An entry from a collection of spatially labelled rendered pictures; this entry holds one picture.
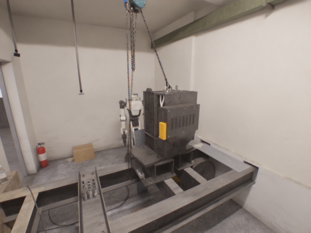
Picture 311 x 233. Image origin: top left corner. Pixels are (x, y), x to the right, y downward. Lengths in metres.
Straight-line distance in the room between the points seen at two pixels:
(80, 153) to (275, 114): 3.44
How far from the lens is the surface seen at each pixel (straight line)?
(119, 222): 1.42
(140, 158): 1.68
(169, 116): 1.35
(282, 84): 2.04
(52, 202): 2.15
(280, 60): 2.07
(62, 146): 3.92
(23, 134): 3.45
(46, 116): 3.74
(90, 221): 1.48
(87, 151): 3.59
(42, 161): 3.77
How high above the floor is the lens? 1.75
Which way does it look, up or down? 14 degrees down
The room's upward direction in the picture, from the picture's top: straight up
